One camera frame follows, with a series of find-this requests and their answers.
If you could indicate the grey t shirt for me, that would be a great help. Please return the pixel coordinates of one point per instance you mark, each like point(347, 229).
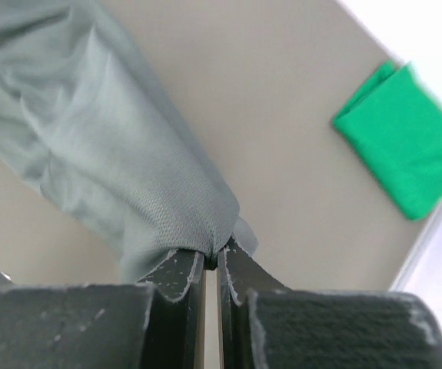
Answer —
point(86, 123)

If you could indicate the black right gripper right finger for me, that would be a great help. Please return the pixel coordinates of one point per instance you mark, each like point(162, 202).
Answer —
point(265, 324)

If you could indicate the folded green t shirt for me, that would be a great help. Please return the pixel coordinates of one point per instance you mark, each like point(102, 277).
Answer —
point(395, 127)

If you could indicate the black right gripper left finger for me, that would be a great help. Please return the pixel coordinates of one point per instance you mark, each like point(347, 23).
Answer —
point(154, 323)

